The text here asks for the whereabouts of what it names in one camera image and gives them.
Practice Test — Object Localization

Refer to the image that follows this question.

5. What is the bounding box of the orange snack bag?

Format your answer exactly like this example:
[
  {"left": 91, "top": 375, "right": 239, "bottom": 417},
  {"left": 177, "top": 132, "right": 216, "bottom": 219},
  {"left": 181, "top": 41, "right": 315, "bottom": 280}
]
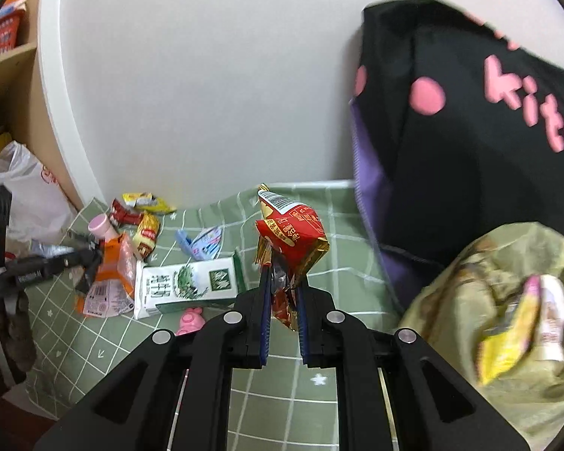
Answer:
[{"left": 75, "top": 233, "right": 138, "bottom": 319}]

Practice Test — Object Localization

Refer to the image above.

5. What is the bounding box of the green white milk carton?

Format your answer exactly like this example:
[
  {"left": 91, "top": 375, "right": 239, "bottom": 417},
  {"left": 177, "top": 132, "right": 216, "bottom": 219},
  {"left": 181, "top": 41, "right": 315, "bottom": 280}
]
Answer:
[{"left": 133, "top": 253, "right": 247, "bottom": 320}]

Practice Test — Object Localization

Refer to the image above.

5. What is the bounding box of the red gold snack wrapper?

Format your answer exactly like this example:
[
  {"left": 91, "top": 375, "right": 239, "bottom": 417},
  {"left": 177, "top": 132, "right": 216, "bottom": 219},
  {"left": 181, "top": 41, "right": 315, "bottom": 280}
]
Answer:
[{"left": 256, "top": 184, "right": 330, "bottom": 330}]

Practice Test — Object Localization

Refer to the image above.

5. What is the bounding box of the yellow-green trash bag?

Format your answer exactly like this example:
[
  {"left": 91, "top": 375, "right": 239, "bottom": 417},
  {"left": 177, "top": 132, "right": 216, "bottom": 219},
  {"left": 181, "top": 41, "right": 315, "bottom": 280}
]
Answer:
[{"left": 401, "top": 223, "right": 564, "bottom": 450}]

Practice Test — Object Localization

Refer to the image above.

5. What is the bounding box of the gloved left hand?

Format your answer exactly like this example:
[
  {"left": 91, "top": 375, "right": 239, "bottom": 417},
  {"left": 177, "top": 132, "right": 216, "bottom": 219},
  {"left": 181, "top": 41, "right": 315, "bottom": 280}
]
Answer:
[{"left": 0, "top": 291, "right": 37, "bottom": 379}]

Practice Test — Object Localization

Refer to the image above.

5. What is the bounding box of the white plastic bag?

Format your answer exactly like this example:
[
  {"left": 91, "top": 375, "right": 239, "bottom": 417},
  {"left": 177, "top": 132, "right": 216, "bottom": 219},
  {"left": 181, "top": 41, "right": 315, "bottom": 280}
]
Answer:
[{"left": 0, "top": 142, "right": 76, "bottom": 257}]

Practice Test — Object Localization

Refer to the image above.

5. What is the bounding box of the pink toy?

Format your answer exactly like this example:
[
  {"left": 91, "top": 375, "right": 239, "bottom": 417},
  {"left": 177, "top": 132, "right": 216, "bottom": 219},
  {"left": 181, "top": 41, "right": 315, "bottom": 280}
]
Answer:
[{"left": 176, "top": 307, "right": 206, "bottom": 336}]

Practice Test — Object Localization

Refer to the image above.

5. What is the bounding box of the pink cylindrical jar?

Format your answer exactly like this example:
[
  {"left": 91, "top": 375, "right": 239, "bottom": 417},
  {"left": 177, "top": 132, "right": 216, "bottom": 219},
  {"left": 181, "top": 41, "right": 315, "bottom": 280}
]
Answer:
[{"left": 87, "top": 214, "right": 119, "bottom": 242}]

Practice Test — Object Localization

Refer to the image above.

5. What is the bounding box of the green grid table cloth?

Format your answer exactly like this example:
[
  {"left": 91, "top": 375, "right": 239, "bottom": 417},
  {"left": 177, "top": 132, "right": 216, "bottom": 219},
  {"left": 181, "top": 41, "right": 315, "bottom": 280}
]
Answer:
[{"left": 23, "top": 180, "right": 400, "bottom": 451}]

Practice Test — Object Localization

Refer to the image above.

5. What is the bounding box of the yellow red chip packet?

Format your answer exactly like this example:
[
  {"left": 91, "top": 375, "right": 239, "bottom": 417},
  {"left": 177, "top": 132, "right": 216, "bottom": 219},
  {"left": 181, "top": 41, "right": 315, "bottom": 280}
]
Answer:
[{"left": 132, "top": 213, "right": 161, "bottom": 259}]

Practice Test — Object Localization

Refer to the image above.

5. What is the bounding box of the blue white paper wrapper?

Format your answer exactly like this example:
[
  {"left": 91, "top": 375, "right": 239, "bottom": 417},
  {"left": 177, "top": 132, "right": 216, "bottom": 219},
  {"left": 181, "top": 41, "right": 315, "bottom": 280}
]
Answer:
[{"left": 175, "top": 226, "right": 223, "bottom": 262}]

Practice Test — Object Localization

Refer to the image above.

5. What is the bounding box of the yellow snack wrapper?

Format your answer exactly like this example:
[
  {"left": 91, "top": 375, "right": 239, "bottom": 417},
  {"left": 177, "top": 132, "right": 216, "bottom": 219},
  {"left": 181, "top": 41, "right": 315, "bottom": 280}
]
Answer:
[{"left": 122, "top": 192, "right": 176, "bottom": 215}]

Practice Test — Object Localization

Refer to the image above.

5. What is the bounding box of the wooden shelf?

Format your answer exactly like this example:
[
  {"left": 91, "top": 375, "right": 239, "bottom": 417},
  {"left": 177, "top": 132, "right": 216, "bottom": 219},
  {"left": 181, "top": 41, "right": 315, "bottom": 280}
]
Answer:
[{"left": 0, "top": 0, "right": 82, "bottom": 209}]

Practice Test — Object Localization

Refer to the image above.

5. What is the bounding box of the black pink kitty bag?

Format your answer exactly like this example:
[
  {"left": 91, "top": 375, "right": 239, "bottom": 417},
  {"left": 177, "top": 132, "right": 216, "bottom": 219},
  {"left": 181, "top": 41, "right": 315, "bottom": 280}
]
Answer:
[{"left": 350, "top": 0, "right": 564, "bottom": 310}]

